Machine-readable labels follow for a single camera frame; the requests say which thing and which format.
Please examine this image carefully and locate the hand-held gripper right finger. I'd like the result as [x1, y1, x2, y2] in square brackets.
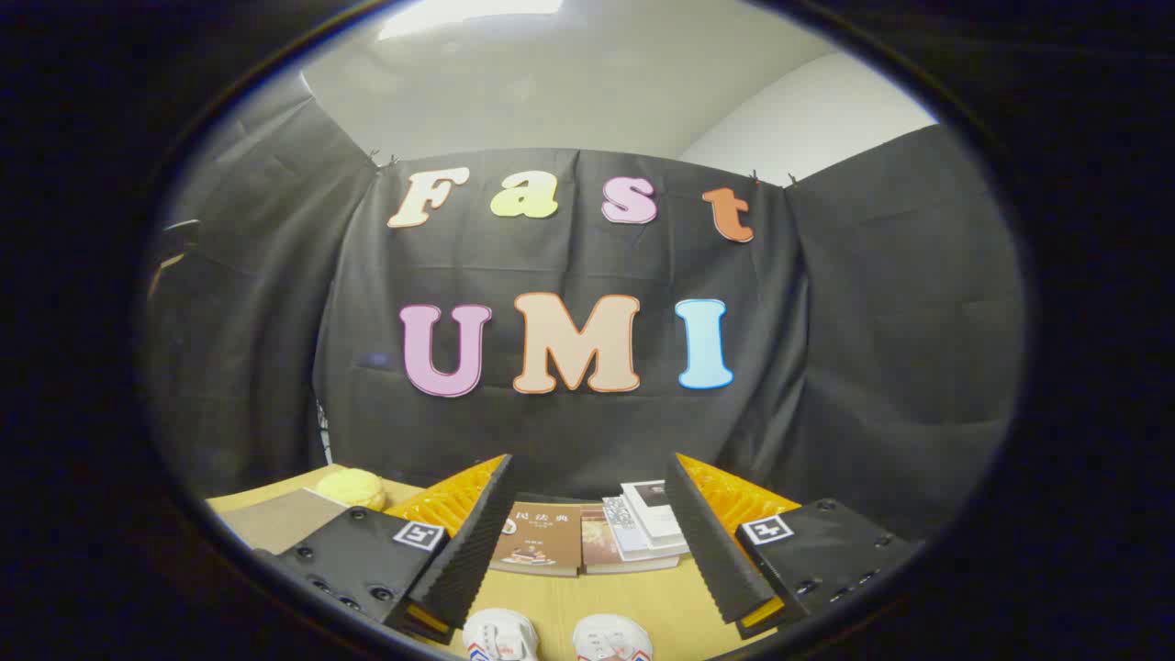
[665, 452, 923, 641]

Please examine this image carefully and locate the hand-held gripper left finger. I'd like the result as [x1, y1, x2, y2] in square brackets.
[252, 453, 515, 645]

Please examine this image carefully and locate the beige fabric storage box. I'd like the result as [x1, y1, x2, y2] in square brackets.
[223, 488, 350, 557]

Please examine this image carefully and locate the grey white book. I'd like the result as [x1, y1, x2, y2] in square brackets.
[602, 496, 689, 563]

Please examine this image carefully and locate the brown picture cover book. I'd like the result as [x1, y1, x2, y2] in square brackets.
[580, 504, 682, 576]

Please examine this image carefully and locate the yellow plush toy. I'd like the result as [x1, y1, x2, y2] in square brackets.
[315, 467, 387, 511]

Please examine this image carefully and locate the black backdrop cloth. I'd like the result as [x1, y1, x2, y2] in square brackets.
[142, 69, 1027, 543]

